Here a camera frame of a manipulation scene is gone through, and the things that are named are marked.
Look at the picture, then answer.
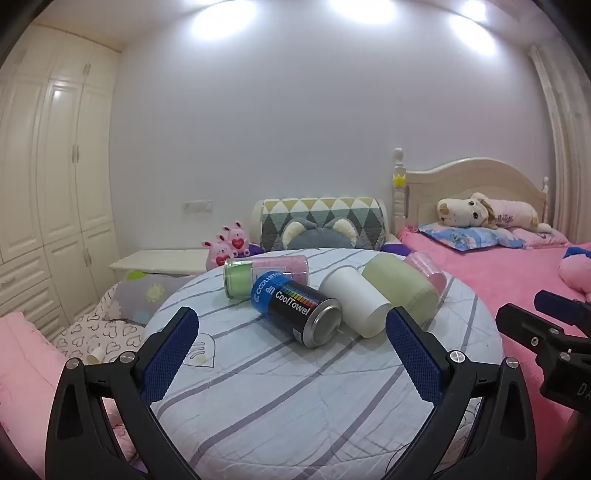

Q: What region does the white moulded door frame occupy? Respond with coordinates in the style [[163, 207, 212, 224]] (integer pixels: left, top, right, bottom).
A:
[[529, 44, 591, 245]]

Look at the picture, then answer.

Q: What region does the grey flower pillow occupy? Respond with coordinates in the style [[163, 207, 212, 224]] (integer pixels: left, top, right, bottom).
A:
[[113, 270, 195, 325]]

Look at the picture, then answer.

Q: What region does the triangle pattern bolster cushion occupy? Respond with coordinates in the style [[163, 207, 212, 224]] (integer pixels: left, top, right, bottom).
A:
[[259, 197, 391, 252]]

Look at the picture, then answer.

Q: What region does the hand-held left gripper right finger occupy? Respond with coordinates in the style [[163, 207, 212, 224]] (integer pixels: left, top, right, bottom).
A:
[[385, 307, 539, 480]]

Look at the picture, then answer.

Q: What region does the grey bear cushion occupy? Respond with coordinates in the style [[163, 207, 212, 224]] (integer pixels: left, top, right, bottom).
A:
[[281, 218, 357, 251]]

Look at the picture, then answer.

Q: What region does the pale green cup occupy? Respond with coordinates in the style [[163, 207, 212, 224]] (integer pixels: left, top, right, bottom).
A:
[[361, 255, 439, 325]]

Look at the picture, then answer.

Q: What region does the pink printed pillow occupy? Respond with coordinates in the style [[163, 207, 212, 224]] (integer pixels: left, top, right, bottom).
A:
[[505, 226, 568, 245]]

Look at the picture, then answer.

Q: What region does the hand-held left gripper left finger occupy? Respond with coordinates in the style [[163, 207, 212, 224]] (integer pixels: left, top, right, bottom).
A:
[[45, 306, 200, 480]]

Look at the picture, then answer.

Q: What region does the blue cartoon pillow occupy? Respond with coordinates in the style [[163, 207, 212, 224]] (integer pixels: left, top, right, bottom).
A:
[[419, 222, 527, 254]]

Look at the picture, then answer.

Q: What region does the pink bed sheet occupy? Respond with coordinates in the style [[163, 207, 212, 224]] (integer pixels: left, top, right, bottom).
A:
[[397, 226, 591, 480]]

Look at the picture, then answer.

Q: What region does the pink rabbit plush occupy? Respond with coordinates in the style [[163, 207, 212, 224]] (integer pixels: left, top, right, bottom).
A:
[[221, 220, 251, 257], [201, 235, 234, 271]]

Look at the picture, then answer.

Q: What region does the pink bottle with green lid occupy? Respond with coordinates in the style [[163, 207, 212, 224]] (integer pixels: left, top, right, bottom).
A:
[[223, 255, 310, 300]]

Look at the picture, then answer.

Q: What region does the cream bed headboard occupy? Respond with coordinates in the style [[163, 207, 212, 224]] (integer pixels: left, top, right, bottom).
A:
[[392, 148, 552, 232]]

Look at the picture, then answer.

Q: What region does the pink and blue plush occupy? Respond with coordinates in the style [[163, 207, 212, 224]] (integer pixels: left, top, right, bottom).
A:
[[558, 246, 591, 303]]

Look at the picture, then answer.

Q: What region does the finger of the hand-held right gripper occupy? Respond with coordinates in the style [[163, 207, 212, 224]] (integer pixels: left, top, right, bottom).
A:
[[496, 302, 572, 360], [534, 290, 591, 335]]

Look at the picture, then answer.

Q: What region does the white dog plush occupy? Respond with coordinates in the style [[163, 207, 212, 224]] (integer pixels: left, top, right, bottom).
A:
[[437, 192, 553, 234]]

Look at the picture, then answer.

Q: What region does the heart print blanket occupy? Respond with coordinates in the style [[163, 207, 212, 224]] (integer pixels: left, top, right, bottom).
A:
[[51, 281, 146, 365]]

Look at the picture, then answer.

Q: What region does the cream wardrobe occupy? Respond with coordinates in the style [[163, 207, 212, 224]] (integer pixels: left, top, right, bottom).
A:
[[0, 23, 125, 342]]

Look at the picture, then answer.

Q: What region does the white nightstand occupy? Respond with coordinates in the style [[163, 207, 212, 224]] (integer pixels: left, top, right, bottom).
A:
[[109, 249, 211, 278]]

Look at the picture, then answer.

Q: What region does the clear pink cup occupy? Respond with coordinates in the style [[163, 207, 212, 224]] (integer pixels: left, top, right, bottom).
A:
[[404, 251, 447, 296]]

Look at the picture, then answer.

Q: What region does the black canister with blue lid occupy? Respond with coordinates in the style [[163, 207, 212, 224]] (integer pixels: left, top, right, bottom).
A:
[[250, 271, 343, 350]]

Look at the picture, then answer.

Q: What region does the pink quilt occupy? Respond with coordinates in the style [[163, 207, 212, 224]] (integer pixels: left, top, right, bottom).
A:
[[0, 311, 139, 467]]

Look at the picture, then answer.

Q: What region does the white cup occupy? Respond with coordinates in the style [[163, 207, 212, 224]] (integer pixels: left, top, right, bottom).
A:
[[318, 266, 393, 339]]

